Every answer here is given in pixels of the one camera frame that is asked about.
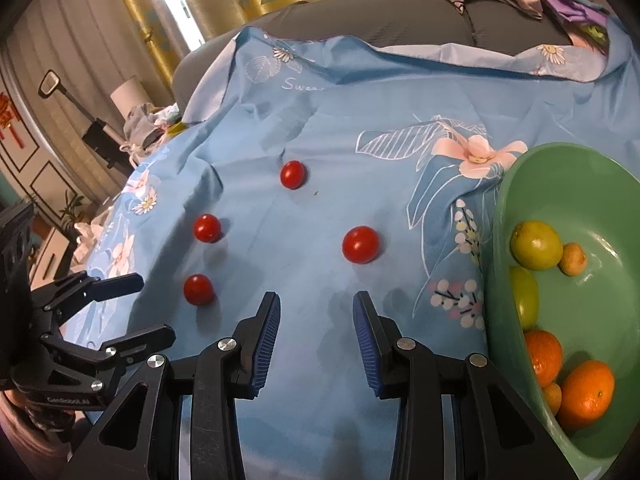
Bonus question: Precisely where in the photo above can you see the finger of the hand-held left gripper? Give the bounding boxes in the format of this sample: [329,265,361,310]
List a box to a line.
[30,273,145,321]
[42,325,176,368]

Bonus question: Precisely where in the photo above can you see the small green houseplant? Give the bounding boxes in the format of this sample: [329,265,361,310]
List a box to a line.
[59,191,87,228]

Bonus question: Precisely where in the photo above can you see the green plastic bowl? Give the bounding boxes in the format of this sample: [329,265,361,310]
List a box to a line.
[485,142,640,480]

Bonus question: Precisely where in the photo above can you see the pile of light clothes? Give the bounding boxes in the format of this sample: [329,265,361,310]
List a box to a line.
[120,102,182,153]

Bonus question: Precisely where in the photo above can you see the green lime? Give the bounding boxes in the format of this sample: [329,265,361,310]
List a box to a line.
[510,221,564,269]
[509,266,540,331]

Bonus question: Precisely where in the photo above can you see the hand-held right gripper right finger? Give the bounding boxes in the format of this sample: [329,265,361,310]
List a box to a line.
[353,291,581,480]

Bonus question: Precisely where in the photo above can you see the sheer white curtain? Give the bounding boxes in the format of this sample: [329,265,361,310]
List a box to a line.
[30,0,201,171]

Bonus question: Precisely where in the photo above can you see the small tan round fruit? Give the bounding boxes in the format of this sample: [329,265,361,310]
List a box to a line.
[558,243,588,276]
[542,383,563,417]

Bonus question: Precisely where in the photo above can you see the red cherry tomato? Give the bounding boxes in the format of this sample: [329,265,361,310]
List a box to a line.
[183,274,215,306]
[342,226,380,264]
[194,214,222,243]
[280,161,307,190]

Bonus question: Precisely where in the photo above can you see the white plastic bags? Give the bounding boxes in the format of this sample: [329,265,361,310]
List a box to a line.
[74,207,113,266]

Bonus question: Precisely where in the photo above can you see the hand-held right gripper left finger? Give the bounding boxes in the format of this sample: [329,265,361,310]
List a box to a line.
[60,291,281,480]

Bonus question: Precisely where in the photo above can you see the blue floral cloth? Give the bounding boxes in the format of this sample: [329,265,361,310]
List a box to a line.
[75,25,640,480]

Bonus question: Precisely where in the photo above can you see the red wall decoration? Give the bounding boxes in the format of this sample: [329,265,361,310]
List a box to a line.
[0,91,25,150]

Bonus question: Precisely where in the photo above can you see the grey sofa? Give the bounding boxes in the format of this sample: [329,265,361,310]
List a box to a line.
[171,0,601,111]

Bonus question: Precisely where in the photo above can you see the orange tangerine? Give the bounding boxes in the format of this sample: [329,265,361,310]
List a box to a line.
[556,360,616,430]
[524,330,564,388]

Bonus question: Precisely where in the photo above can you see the white upright object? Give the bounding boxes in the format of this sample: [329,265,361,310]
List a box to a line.
[110,76,151,117]

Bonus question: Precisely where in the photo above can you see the black box-shaped object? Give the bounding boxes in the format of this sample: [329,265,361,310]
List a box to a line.
[82,119,127,167]

